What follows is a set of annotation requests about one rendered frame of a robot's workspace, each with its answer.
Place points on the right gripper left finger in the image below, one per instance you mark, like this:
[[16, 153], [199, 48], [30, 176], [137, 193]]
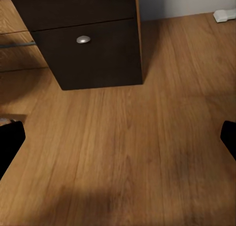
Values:
[[12, 136]]

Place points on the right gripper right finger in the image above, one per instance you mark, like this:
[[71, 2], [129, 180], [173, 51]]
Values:
[[228, 136]]

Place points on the cabinet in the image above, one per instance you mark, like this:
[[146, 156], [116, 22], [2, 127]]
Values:
[[18, 50], [87, 43]]

